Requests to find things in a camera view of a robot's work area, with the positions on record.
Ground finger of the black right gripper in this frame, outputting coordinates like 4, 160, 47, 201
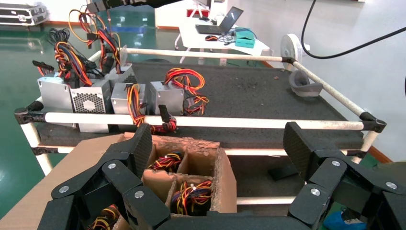
86, 0, 182, 14

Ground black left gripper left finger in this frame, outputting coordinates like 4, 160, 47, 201
38, 124, 172, 230

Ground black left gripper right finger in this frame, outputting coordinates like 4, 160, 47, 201
282, 122, 406, 230

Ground silver power supply coloured wires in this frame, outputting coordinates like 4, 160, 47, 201
88, 204, 122, 230
148, 67, 210, 117
170, 179, 213, 217
147, 151, 184, 173
111, 82, 179, 135
67, 8, 137, 86

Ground cardboard box with dividers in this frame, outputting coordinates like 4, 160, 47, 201
0, 131, 238, 230

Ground teal box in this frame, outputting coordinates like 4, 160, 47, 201
235, 28, 256, 49

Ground blue plastic item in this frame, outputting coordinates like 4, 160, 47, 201
323, 207, 370, 230

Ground silver power supply honeycomb vent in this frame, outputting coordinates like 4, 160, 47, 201
32, 40, 112, 133

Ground black flight case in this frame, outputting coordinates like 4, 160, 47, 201
0, 3, 47, 27

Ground white desk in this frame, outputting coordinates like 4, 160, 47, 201
174, 17, 272, 66

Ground red item on desk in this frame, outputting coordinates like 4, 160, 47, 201
186, 8, 211, 19

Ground silver power supply plain face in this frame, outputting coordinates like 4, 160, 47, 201
36, 71, 77, 129

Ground black laptop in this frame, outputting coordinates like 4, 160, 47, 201
195, 6, 244, 35

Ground black foam cart mat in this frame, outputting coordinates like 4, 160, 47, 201
36, 62, 365, 150

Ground white round fan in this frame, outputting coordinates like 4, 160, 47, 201
280, 33, 311, 72

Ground power supply with black cables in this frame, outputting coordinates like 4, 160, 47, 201
45, 27, 107, 80

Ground white pipe cart frame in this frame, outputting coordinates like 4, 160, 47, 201
14, 47, 388, 207

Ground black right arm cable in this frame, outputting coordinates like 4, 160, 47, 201
300, 0, 406, 60

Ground thin black cable tangle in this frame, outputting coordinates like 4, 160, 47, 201
218, 33, 237, 45

